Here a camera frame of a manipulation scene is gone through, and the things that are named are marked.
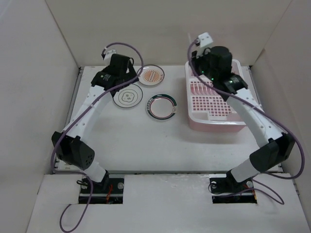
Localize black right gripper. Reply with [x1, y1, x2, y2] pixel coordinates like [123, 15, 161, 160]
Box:
[187, 48, 217, 83]

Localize white plate grey floral emblem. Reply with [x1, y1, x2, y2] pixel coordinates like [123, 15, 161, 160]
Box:
[113, 84, 143, 108]

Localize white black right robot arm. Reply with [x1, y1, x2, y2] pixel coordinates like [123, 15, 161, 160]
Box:
[189, 46, 294, 193]

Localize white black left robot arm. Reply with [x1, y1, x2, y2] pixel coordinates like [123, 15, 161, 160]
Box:
[52, 53, 138, 193]

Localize white pink dish rack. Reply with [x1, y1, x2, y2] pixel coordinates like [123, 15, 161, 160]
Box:
[185, 63, 246, 133]

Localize green red rimmed plate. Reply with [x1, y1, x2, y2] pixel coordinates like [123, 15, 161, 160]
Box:
[146, 94, 177, 121]

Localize orange sunburst plate by wall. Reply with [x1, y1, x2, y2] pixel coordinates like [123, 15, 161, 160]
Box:
[137, 65, 165, 86]

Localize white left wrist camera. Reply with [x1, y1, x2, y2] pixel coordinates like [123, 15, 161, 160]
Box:
[101, 49, 117, 63]

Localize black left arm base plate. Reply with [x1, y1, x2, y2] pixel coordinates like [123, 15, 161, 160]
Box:
[76, 177, 124, 204]

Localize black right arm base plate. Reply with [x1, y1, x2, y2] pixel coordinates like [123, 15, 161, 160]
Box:
[208, 174, 257, 204]

